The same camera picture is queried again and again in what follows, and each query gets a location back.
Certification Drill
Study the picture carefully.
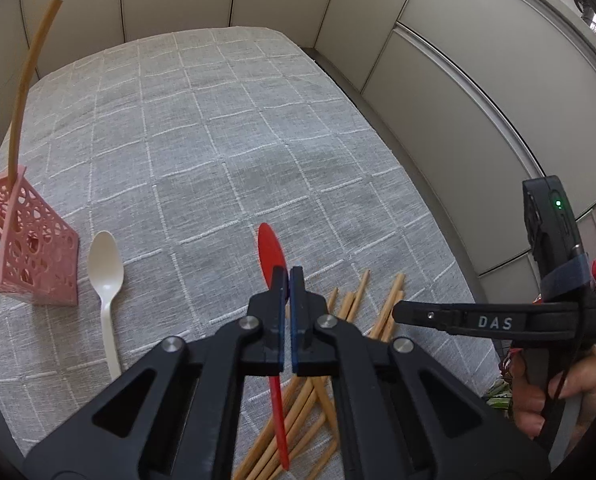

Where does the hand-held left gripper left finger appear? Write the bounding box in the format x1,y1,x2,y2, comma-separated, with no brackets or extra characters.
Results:
23,266,291,480

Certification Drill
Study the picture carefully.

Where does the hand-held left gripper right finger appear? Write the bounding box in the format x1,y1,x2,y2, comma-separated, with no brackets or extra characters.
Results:
291,265,550,480

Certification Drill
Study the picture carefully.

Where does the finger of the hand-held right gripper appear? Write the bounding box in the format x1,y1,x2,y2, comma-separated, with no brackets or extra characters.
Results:
392,299,544,337

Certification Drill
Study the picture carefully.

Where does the red plastic spoon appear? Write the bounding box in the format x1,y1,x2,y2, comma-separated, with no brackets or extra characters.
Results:
258,223,291,471

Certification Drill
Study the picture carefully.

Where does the bunch of wooden chopsticks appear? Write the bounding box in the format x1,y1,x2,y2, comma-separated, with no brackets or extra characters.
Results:
230,270,406,480

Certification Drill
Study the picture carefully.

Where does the white plastic spoon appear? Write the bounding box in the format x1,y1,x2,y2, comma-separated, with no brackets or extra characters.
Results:
88,230,125,381

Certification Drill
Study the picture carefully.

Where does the pink perforated utensil holder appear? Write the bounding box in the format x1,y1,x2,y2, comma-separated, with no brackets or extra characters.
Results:
0,165,80,307

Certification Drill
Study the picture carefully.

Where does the single wooden chopstick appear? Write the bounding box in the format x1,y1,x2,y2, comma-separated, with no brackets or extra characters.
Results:
8,0,63,186

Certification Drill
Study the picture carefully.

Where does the person's right hand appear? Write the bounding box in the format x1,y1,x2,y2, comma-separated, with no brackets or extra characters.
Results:
510,344,596,438

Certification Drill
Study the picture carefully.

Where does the green plant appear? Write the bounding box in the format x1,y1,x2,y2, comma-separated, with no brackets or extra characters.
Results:
483,380,516,413

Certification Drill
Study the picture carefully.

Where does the grey checked tablecloth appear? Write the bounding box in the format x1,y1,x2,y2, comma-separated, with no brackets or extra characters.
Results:
0,26,504,480

